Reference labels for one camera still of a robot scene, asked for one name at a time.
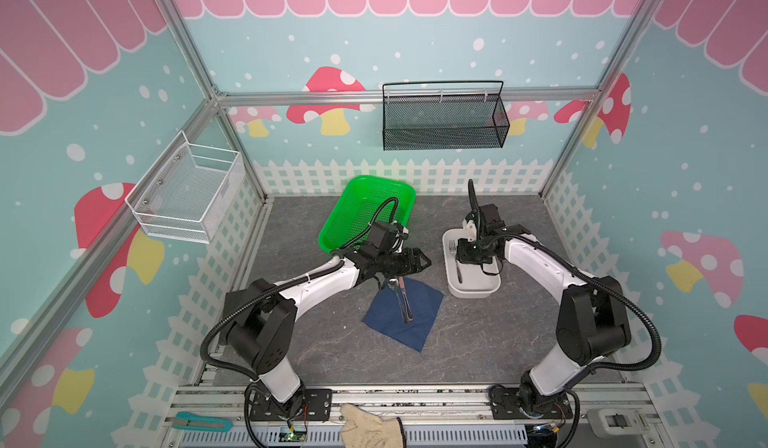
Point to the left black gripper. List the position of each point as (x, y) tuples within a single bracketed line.
[(408, 266)]

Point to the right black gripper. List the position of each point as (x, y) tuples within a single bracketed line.
[(469, 251)]

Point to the white plastic tub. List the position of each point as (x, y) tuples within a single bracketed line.
[(479, 281)]

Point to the dark blue paper napkin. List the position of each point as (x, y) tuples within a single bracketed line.
[(383, 315)]

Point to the green plastic basket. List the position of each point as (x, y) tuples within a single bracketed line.
[(355, 208)]

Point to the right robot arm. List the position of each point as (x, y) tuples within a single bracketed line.
[(593, 317)]

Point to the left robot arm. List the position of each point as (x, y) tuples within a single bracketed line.
[(254, 334)]

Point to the beige work glove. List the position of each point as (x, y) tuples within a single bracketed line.
[(365, 430)]

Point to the grey latch plate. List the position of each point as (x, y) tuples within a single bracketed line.
[(607, 423)]

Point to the black mesh wall basket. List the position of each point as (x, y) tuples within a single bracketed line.
[(442, 115)]

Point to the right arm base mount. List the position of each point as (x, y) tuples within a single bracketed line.
[(525, 403)]

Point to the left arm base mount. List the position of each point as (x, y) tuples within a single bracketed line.
[(305, 405)]

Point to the white wire wall basket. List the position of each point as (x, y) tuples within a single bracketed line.
[(186, 193)]

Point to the teal handled tool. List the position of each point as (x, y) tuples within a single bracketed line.
[(191, 422)]

